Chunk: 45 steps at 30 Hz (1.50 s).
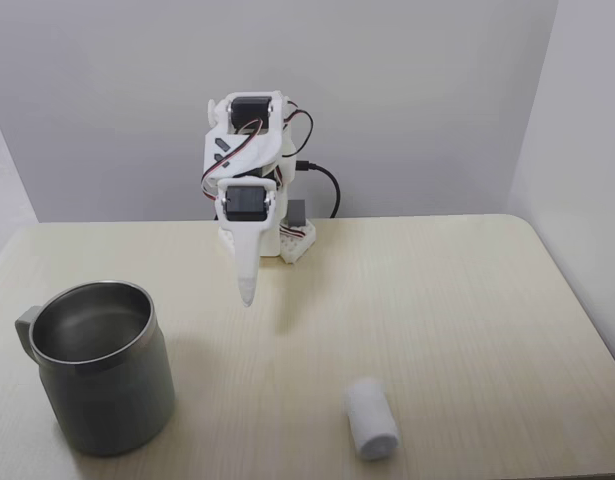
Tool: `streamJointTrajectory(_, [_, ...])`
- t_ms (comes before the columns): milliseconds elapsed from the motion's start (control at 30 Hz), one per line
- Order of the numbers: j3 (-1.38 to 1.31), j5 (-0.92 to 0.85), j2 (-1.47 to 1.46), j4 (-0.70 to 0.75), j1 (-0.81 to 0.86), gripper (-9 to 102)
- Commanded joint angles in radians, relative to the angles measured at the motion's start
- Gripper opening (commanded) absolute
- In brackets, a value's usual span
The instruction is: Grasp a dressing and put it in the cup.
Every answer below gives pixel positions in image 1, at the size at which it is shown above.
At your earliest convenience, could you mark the white gauze dressing roll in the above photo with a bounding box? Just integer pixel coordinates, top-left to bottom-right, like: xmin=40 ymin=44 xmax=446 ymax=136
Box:
xmin=342 ymin=377 xmax=402 ymax=461

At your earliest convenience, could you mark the grey steel mug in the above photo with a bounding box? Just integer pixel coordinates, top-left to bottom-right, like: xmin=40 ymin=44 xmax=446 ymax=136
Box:
xmin=14 ymin=280 xmax=177 ymax=457

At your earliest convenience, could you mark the red black gripper servo wire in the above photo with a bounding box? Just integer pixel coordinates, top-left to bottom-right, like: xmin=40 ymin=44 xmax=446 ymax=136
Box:
xmin=201 ymin=118 xmax=268 ymax=202

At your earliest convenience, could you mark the white perforated base plate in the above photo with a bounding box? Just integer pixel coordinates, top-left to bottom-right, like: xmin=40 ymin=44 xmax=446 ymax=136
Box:
xmin=279 ymin=222 xmax=319 ymax=264

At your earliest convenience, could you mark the black power cable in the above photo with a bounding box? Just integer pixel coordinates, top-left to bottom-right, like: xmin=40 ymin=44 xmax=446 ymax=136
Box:
xmin=296 ymin=159 xmax=341 ymax=220

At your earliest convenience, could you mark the red black wrist servo wire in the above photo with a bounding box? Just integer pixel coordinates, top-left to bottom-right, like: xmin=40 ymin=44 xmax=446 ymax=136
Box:
xmin=284 ymin=101 xmax=314 ymax=157

